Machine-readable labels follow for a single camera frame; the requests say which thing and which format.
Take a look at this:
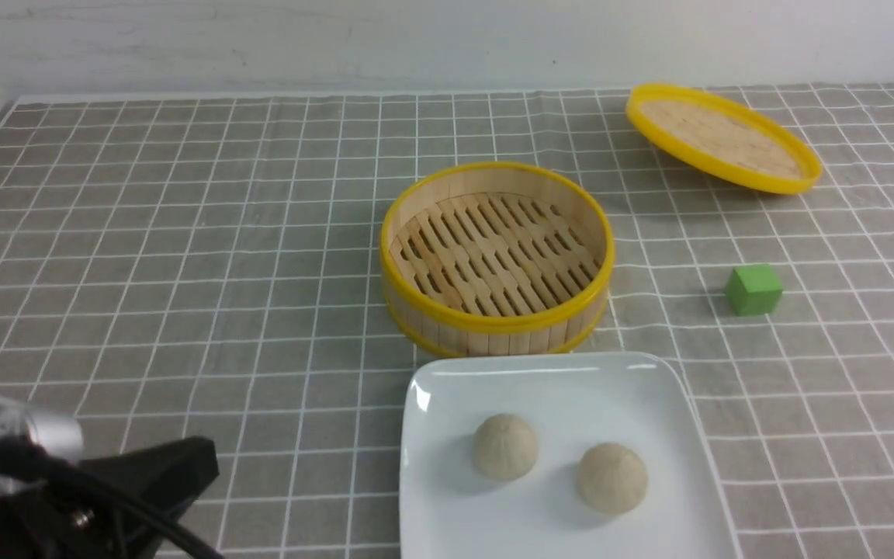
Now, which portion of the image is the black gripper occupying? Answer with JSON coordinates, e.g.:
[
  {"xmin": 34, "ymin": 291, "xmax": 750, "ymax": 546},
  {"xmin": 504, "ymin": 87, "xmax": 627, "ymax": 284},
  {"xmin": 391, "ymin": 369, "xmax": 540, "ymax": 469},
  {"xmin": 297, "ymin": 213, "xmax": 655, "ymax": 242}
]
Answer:
[{"xmin": 0, "ymin": 436, "xmax": 220, "ymax": 558}]

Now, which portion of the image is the white steamed bun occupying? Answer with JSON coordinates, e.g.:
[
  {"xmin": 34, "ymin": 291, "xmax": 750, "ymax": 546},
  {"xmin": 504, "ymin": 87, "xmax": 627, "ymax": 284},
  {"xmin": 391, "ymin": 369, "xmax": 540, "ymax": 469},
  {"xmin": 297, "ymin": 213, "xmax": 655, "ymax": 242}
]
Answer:
[
  {"xmin": 575, "ymin": 443, "xmax": 649, "ymax": 517},
  {"xmin": 473, "ymin": 413, "xmax": 539, "ymax": 482}
]

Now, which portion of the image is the white square plate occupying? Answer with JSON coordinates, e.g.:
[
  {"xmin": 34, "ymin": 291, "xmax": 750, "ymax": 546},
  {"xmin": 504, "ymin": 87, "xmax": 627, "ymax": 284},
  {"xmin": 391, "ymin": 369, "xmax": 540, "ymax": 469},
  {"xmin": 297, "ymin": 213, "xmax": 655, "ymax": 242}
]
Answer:
[{"xmin": 398, "ymin": 352, "xmax": 742, "ymax": 558}]

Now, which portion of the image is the grey checkered tablecloth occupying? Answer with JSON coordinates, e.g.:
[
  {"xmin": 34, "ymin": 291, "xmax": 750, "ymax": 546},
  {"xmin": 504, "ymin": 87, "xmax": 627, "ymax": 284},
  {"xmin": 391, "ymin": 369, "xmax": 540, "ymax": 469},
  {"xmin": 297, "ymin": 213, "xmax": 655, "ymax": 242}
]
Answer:
[{"xmin": 0, "ymin": 84, "xmax": 894, "ymax": 558}]

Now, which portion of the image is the yellow-rimmed bamboo steamer basket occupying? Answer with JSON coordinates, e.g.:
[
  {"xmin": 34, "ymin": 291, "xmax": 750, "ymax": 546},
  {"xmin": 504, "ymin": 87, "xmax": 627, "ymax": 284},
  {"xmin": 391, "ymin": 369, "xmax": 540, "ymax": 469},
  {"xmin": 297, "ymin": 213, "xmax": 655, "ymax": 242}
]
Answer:
[{"xmin": 377, "ymin": 161, "xmax": 616, "ymax": 358}]

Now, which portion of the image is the green cube block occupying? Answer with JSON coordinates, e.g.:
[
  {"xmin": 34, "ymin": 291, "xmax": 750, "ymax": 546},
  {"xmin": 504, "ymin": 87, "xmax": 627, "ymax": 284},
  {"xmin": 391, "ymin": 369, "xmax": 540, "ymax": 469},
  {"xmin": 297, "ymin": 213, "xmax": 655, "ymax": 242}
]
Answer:
[{"xmin": 724, "ymin": 264, "xmax": 784, "ymax": 316}]

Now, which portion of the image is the yellow-rimmed bamboo steamer lid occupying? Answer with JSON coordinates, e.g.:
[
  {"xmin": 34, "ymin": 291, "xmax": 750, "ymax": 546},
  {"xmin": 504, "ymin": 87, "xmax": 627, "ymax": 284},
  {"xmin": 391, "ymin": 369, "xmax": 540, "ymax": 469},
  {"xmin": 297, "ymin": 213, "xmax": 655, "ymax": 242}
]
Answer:
[{"xmin": 625, "ymin": 84, "xmax": 823, "ymax": 195}]

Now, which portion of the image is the black camera cable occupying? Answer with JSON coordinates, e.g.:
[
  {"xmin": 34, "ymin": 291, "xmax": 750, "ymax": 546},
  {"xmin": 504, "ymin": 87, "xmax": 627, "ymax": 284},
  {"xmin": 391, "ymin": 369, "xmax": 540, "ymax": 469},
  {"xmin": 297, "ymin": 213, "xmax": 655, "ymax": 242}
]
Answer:
[{"xmin": 0, "ymin": 437, "xmax": 224, "ymax": 559}]

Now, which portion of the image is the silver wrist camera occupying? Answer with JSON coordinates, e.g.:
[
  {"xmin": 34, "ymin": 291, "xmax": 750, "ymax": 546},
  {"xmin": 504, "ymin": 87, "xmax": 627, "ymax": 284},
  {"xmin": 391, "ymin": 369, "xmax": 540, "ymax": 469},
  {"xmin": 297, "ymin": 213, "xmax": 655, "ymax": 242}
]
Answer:
[{"xmin": 0, "ymin": 395, "xmax": 85, "ymax": 498}]

